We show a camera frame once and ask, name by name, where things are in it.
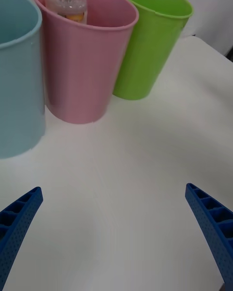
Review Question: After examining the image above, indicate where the clear plastic bottle red cap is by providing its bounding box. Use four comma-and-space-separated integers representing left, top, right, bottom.
44, 0, 88, 26

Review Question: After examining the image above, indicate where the green plastic bin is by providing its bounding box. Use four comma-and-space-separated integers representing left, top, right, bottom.
112, 0, 194, 101

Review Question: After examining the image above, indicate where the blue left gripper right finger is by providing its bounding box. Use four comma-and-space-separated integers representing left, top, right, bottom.
185, 183, 233, 291

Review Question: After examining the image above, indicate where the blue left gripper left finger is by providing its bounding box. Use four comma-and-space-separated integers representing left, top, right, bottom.
0, 186, 44, 291

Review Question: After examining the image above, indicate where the pink plastic bin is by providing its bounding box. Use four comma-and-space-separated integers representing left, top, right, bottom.
32, 0, 140, 125

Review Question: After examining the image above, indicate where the pale blue plastic bin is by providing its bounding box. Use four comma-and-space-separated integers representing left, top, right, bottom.
0, 0, 47, 160

